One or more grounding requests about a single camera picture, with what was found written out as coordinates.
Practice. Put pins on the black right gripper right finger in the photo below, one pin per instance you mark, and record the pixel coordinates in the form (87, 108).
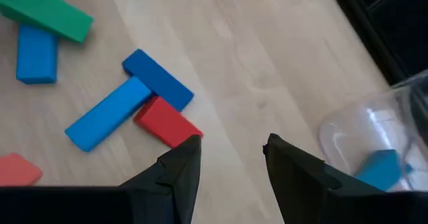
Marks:
(297, 190)

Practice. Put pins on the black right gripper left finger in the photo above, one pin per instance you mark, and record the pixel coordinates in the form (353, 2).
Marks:
(174, 190)

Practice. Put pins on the medium blue block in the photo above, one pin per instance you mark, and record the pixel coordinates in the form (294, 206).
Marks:
(382, 168)
(36, 55)

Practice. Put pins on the orange triangular prism block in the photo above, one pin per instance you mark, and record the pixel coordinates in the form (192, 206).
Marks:
(18, 170)

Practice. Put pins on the medium green block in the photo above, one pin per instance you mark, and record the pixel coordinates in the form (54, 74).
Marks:
(43, 11)

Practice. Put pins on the clear plastic bin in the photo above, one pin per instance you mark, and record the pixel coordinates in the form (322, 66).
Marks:
(368, 123)

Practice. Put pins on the long dark blue block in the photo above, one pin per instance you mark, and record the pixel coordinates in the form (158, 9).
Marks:
(157, 80)

